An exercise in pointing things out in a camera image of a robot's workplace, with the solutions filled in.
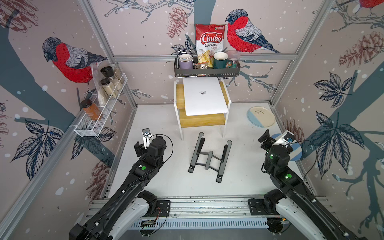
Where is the silver laptop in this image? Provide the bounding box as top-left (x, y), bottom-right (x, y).
top-left (183, 77), bottom-right (228, 117)

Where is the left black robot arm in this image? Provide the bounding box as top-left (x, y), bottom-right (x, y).
top-left (69, 134), bottom-right (167, 240)

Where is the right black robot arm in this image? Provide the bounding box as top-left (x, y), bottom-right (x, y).
top-left (258, 130), bottom-right (360, 240)

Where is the grey folding laptop stand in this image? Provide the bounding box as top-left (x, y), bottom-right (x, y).
top-left (188, 132), bottom-right (233, 184)

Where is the black lid spice jar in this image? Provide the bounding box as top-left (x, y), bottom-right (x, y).
top-left (101, 66), bottom-right (123, 91)

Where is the blue striped plate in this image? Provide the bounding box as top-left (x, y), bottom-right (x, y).
top-left (289, 140), bottom-right (303, 162)

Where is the cream and blue plate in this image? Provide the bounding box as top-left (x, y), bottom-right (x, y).
top-left (247, 107), bottom-right (276, 128)

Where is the two-tier wooden shelf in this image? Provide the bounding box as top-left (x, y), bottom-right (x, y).
top-left (174, 78), bottom-right (232, 140)

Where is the orange spice jar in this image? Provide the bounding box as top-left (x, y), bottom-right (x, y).
top-left (81, 99), bottom-right (102, 121)

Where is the beige spice jar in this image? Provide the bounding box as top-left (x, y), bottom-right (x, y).
top-left (100, 78), bottom-right (118, 98)

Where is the lilac mug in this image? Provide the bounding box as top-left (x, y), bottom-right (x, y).
top-left (178, 54), bottom-right (194, 70)

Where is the pink glass cup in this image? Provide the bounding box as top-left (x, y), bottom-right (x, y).
top-left (226, 50), bottom-right (241, 69)

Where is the dark green mug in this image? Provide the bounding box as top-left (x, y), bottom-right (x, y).
top-left (213, 52), bottom-right (233, 69)

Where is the red Chuba chips bag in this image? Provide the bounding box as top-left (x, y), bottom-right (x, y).
top-left (195, 24), bottom-right (226, 68)

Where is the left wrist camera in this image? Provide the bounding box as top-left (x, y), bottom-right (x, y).
top-left (142, 128), bottom-right (152, 149)

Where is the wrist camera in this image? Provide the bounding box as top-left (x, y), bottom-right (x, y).
top-left (272, 131), bottom-right (296, 146)
top-left (142, 128), bottom-right (152, 149)

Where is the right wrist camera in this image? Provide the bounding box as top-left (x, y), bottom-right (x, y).
top-left (272, 131), bottom-right (296, 146)

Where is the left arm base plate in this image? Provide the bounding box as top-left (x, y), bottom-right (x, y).
top-left (143, 201), bottom-right (171, 217)

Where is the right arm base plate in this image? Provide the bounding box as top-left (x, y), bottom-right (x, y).
top-left (248, 198), bottom-right (292, 216)

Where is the white wire spice rack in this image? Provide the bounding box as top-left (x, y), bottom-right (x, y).
top-left (75, 73), bottom-right (128, 137)

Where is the dark grey wall basket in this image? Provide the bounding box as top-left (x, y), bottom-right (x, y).
top-left (174, 57), bottom-right (241, 78)

